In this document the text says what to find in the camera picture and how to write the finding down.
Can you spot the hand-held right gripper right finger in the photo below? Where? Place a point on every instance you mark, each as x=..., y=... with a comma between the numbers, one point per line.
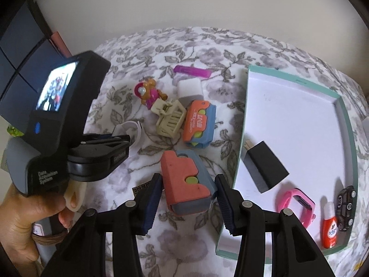
x=224, y=205

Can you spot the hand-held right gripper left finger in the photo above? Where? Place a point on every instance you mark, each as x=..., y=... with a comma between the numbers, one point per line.
x=151, y=205

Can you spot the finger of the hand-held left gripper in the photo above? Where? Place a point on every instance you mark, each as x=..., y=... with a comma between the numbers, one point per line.
x=101, y=135
x=109, y=143

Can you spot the salmon blue plain fidget toy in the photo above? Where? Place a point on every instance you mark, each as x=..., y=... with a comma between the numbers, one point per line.
x=184, y=184

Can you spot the black plug adapter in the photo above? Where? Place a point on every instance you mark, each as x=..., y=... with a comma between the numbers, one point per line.
x=265, y=167

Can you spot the beige hair claw clip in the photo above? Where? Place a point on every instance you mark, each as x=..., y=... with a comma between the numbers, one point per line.
x=170, y=121

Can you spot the pink smartwatch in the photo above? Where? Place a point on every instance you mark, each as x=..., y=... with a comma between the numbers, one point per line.
x=299, y=205

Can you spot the orange blue lettered fidget toy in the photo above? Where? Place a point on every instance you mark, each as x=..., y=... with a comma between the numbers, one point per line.
x=197, y=124

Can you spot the white charger plug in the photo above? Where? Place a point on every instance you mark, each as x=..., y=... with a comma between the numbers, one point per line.
x=188, y=88

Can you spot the red white small bottle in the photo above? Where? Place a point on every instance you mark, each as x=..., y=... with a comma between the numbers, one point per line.
x=329, y=230

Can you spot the teal shallow cardboard box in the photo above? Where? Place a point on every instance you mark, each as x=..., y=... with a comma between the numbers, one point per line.
x=288, y=115

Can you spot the purple lighter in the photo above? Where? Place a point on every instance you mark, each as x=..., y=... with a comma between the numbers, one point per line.
x=191, y=70

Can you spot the black toy car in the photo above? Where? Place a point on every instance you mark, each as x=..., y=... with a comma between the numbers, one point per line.
x=344, y=207

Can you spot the person's left hand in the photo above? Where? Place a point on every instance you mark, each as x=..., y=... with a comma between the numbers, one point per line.
x=23, y=222

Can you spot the green plastic object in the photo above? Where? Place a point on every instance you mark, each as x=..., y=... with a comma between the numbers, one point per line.
x=15, y=131

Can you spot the pink orange bear figure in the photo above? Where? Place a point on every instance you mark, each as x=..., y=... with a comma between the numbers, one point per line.
x=151, y=93

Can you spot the dark cabinet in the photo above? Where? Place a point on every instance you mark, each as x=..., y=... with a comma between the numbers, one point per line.
x=17, y=49

